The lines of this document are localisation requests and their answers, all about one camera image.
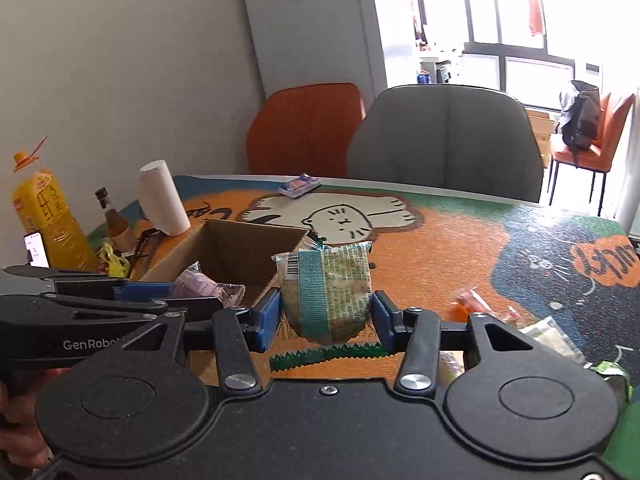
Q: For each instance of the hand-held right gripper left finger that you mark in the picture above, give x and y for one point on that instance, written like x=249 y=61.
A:
x=266 y=322

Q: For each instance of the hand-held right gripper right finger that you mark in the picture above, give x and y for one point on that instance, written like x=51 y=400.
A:
x=382 y=322

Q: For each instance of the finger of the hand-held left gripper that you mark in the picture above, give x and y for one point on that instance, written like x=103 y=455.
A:
x=145 y=291
x=200 y=307

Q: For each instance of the purple snack packet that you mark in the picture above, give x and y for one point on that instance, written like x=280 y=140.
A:
x=200 y=285

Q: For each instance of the green snack packet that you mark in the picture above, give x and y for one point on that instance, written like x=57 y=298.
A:
x=330 y=290

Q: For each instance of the cardboard box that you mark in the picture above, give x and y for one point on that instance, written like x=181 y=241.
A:
x=240 y=245

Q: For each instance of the clear packet with white snack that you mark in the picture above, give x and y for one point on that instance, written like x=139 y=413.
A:
x=550 y=337

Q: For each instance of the person's left hand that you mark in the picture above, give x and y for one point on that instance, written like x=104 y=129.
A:
x=15 y=412

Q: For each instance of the yellow snack packet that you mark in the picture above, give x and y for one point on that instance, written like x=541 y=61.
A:
x=112 y=262

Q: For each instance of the brown glass bottle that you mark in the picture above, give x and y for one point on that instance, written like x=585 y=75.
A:
x=116 y=227

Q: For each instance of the orange snack packet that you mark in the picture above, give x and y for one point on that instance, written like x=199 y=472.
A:
x=470 y=302

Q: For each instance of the smartphone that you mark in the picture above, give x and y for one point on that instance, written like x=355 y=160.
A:
x=36 y=250

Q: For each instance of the white paper towel roll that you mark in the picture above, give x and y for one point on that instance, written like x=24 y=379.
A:
x=160 y=195

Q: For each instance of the cat print table mat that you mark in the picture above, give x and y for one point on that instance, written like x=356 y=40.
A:
x=450 y=250

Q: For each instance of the yellow oil bottle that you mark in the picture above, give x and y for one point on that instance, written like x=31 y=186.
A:
x=50 y=215

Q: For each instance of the blue tissue pack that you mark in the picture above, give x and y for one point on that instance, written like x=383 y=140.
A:
x=299 y=186

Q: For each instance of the grey chair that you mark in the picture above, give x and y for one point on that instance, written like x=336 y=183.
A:
x=440 y=140

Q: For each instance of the small green packet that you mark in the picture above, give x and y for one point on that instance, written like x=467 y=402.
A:
x=612 y=372

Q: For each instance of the cardboard boxes by window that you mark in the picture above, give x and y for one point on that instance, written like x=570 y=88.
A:
x=541 y=127

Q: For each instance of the grey backpack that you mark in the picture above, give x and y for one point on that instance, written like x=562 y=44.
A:
x=580 y=115

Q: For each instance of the white board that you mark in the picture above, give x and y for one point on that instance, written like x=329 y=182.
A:
x=310 y=35

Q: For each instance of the black framed window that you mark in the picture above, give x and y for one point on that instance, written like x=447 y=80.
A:
x=500 y=49

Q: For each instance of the orange chair with black legs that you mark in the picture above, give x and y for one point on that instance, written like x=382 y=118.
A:
x=612 y=120

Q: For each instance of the red hanging garment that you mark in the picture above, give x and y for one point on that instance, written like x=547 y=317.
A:
x=536 y=10

